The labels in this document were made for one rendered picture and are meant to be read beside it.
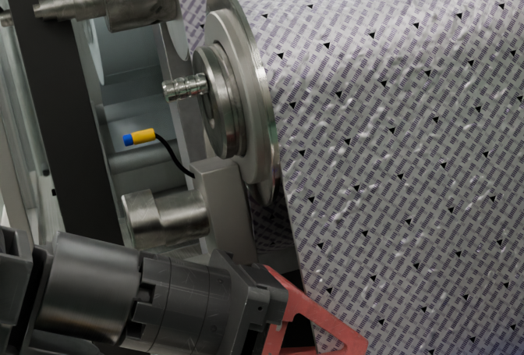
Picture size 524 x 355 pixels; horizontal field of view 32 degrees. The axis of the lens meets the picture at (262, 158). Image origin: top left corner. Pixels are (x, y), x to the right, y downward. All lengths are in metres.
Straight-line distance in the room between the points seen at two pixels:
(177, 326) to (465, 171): 0.21
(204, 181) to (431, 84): 0.16
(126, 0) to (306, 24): 0.28
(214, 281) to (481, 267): 0.18
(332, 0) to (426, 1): 0.06
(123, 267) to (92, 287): 0.02
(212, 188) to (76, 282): 0.14
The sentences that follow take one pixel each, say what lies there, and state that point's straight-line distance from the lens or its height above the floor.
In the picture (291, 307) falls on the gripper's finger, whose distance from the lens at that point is 0.54.
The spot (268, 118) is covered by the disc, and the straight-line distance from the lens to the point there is 0.53.
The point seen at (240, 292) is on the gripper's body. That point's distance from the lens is 0.52.
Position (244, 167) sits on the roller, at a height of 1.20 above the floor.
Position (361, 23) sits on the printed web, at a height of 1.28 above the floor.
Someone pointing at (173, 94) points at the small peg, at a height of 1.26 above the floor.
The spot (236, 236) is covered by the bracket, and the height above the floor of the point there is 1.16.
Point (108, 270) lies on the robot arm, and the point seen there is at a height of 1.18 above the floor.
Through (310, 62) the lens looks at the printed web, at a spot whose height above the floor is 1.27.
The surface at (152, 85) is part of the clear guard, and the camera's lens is 1.57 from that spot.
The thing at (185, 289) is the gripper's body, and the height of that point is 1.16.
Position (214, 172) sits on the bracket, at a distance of 0.61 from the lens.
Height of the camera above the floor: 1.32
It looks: 10 degrees down
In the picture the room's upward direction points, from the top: 12 degrees counter-clockwise
